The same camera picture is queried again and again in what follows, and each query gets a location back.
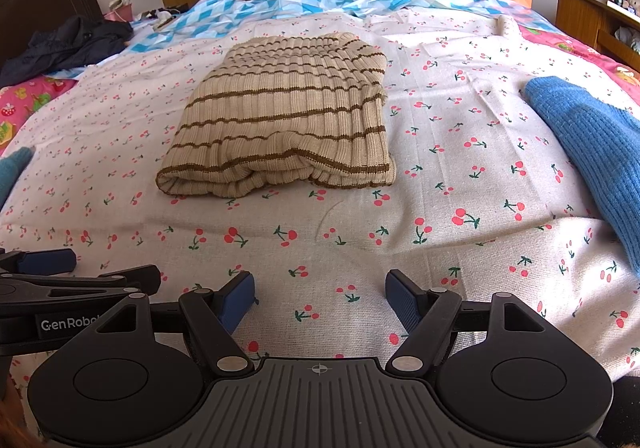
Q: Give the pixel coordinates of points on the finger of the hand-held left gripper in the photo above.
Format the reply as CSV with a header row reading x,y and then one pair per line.
x,y
45,262
135,280

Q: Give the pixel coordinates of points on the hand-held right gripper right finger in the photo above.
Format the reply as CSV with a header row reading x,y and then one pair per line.
x,y
405,300

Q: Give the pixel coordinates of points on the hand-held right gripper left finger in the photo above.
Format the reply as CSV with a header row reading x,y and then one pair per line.
x,y
237,300

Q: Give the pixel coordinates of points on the beige brown-striped knit sweater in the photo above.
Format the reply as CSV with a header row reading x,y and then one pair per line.
x,y
290,127

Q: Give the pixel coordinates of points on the white cherry-print bedsheet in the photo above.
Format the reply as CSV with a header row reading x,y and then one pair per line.
x,y
350,228

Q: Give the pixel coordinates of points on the teal fleece cloth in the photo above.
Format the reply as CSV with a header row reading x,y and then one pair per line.
x,y
12,172

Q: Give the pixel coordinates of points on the pink printed blanket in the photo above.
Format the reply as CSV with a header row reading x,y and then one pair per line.
x,y
30,102

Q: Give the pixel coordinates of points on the dark jacket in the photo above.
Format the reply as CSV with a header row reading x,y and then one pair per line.
x,y
65,47

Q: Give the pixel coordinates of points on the blue knit sweater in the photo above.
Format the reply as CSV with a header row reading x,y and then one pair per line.
x,y
590,142

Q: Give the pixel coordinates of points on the pink container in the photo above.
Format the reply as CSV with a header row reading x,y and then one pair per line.
x,y
120,12

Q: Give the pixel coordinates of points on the black and white small items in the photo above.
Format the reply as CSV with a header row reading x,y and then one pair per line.
x,y
165,17

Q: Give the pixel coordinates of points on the blue white patterned quilt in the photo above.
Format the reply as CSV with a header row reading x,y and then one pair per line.
x,y
225,12

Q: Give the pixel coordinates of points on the wooden side cabinet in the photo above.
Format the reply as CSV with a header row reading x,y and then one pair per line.
x,y
585,22

